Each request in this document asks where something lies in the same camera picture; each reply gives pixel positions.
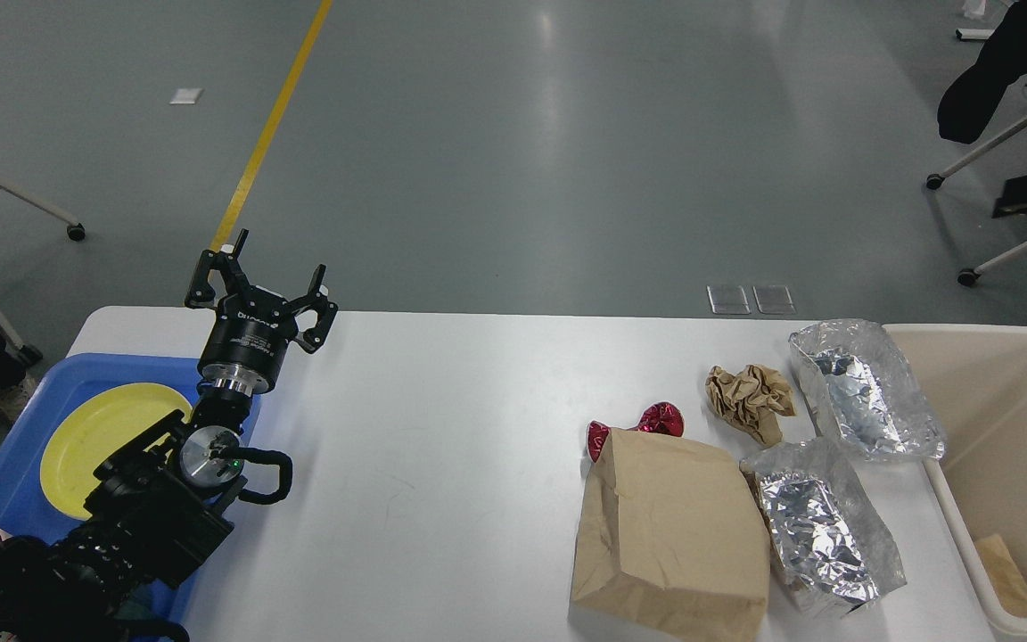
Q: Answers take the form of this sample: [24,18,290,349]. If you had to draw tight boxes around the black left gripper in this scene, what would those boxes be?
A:
[185,228,339,395]

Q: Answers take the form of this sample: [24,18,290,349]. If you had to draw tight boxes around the yellow plastic plate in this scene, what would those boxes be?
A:
[39,383,193,521]

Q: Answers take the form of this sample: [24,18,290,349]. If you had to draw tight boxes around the clear plastic bag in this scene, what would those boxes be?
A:
[788,318,947,463]

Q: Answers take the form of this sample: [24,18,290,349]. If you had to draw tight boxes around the brown paper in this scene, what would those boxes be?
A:
[974,533,1027,619]
[703,363,796,448]

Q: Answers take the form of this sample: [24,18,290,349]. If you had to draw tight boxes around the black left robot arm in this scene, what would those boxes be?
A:
[0,231,339,641]

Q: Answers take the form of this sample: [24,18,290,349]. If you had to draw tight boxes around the beige plastic bin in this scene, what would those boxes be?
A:
[887,324,1027,639]

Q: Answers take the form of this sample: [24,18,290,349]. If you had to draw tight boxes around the metal floor plate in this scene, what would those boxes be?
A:
[706,284,796,316]

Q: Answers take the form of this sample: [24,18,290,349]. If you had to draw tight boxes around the brown paper in bin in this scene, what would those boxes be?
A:
[974,533,1027,619]

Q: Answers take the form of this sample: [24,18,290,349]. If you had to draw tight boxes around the red foil wrapper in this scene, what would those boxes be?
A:
[587,401,685,463]

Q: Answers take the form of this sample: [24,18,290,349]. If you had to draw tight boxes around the crumpled aluminium foil sheet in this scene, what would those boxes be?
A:
[738,438,908,619]

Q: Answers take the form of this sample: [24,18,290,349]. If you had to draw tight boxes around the brown paper bag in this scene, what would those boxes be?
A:
[571,428,771,641]

